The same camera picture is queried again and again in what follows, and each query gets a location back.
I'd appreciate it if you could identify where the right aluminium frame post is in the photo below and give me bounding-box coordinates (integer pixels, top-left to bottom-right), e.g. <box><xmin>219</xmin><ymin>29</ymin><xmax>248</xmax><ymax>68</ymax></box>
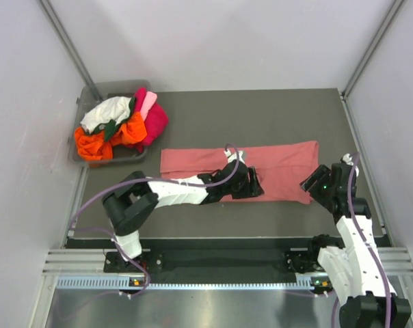
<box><xmin>340</xmin><ymin>0</ymin><xmax>406</xmax><ymax>100</ymax></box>

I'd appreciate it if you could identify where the aluminium front rail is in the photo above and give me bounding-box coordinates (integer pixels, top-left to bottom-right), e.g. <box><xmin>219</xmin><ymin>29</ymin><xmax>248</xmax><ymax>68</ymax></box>
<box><xmin>42</xmin><ymin>248</ymin><xmax>108</xmax><ymax>277</ymax></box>

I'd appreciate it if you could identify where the light pink t shirt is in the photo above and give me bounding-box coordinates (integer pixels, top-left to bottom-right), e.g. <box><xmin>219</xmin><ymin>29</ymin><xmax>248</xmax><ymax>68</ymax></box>
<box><xmin>139</xmin><ymin>91</ymin><xmax>157</xmax><ymax>120</ymax></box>

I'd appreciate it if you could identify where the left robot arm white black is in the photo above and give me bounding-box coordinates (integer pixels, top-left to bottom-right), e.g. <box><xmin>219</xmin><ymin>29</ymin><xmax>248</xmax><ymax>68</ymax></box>
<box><xmin>102</xmin><ymin>160</ymin><xmax>265</xmax><ymax>271</ymax></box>

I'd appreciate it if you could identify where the aluminium frame post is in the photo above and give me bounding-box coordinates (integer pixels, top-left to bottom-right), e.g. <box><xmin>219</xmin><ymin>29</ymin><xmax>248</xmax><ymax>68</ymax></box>
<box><xmin>340</xmin><ymin>0</ymin><xmax>406</xmax><ymax>100</ymax></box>
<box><xmin>36</xmin><ymin>0</ymin><xmax>103</xmax><ymax>100</ymax></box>

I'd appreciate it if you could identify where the dark green t shirt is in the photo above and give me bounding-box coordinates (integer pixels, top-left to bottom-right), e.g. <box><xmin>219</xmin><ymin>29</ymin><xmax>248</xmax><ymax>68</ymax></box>
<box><xmin>91</xmin><ymin>98</ymin><xmax>136</xmax><ymax>141</ymax></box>

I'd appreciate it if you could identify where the magenta t shirt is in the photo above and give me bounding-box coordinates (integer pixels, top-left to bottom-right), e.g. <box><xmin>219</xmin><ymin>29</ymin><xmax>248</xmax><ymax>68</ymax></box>
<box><xmin>134</xmin><ymin>87</ymin><xmax>169</xmax><ymax>152</ymax></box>

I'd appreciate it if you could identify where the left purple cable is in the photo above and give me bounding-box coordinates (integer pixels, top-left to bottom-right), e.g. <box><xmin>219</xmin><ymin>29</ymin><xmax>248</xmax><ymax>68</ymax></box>
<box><xmin>69</xmin><ymin>143</ymin><xmax>242</xmax><ymax>298</ymax></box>

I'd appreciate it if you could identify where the orange t shirt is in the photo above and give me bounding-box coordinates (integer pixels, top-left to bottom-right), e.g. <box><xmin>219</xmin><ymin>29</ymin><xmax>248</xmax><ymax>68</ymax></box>
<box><xmin>74</xmin><ymin>113</ymin><xmax>148</xmax><ymax>161</ymax></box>

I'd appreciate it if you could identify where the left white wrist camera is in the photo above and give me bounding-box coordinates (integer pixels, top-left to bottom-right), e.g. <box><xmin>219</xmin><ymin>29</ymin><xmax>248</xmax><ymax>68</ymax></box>
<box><xmin>224</xmin><ymin>150</ymin><xmax>247</xmax><ymax>164</ymax></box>

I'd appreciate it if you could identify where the left aluminium frame post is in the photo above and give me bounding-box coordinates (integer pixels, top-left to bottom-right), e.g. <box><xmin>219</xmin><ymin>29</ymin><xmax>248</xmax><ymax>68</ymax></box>
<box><xmin>36</xmin><ymin>0</ymin><xmax>103</xmax><ymax>100</ymax></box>

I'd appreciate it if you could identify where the slotted grey cable duct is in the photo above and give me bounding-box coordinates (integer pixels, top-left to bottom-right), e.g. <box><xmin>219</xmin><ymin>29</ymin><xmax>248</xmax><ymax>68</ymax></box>
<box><xmin>55</xmin><ymin>275</ymin><xmax>337</xmax><ymax>291</ymax></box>

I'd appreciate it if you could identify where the salmon pink t shirt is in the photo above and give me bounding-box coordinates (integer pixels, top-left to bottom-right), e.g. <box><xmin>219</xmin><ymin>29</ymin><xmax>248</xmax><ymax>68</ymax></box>
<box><xmin>160</xmin><ymin>141</ymin><xmax>319</xmax><ymax>205</ymax></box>

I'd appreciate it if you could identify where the white t shirt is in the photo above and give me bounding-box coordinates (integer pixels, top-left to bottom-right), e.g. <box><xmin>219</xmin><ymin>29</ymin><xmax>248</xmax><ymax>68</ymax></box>
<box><xmin>80</xmin><ymin>96</ymin><xmax>132</xmax><ymax>133</ymax></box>

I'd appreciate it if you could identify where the grey plastic bin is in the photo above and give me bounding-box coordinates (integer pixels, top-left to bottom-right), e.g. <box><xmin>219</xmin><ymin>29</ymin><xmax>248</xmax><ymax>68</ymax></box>
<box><xmin>68</xmin><ymin>79</ymin><xmax>150</xmax><ymax>167</ymax></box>

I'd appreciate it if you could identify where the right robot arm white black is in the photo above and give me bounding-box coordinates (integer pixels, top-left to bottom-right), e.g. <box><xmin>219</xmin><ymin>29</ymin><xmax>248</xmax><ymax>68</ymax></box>
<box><xmin>300</xmin><ymin>154</ymin><xmax>412</xmax><ymax>327</ymax></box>

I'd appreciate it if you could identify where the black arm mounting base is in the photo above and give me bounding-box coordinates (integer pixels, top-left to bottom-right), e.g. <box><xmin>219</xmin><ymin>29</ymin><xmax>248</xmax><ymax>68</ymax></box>
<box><xmin>103</xmin><ymin>238</ymin><xmax>322</xmax><ymax>284</ymax></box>

